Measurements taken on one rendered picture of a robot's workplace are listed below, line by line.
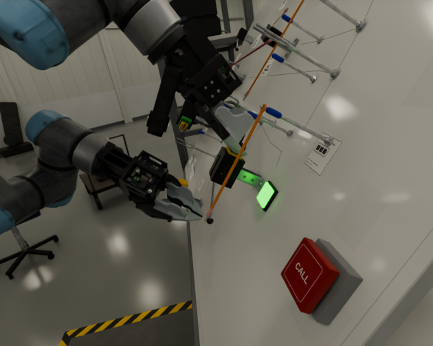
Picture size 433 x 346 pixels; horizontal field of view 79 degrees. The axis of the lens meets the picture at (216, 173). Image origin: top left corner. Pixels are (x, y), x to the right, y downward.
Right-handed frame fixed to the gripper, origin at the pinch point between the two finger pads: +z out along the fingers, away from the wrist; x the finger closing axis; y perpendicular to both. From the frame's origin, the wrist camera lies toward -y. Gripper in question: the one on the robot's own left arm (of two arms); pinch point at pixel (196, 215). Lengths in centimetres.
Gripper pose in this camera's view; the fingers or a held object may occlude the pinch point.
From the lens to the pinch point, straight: 51.8
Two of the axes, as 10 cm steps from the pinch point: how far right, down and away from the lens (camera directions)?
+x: 4.5, -7.6, 4.6
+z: 8.8, 4.8, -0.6
